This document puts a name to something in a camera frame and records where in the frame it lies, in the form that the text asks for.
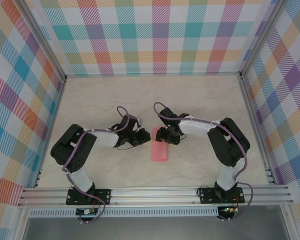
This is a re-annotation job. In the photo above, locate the thin aluminium frame bar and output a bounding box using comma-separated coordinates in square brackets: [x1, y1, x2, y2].
[64, 71, 243, 78]

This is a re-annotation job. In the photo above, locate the aluminium side rail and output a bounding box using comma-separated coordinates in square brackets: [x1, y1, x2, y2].
[34, 77, 68, 188]
[239, 76, 276, 186]

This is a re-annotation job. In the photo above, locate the black labelled control box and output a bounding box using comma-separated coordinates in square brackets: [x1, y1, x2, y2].
[76, 207, 99, 216]

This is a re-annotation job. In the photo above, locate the slotted grey cable duct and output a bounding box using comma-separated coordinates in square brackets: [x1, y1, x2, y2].
[29, 206, 220, 218]

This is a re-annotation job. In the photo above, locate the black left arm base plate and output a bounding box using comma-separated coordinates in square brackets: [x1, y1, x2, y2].
[66, 187, 112, 206]

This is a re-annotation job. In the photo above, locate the pink cloth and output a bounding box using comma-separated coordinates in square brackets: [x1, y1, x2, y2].
[149, 126, 170, 162]

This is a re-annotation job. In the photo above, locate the aluminium frame post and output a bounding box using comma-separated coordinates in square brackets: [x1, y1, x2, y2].
[239, 0, 286, 81]
[19, 0, 68, 82]

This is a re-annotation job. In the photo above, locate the wide aluminium mounting rail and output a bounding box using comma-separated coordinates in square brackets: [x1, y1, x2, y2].
[17, 184, 295, 208]

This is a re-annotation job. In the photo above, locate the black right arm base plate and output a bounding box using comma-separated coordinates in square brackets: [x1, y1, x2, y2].
[198, 186, 245, 205]

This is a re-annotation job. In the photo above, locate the small green-lit circuit board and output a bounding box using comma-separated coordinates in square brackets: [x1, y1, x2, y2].
[220, 206, 240, 214]

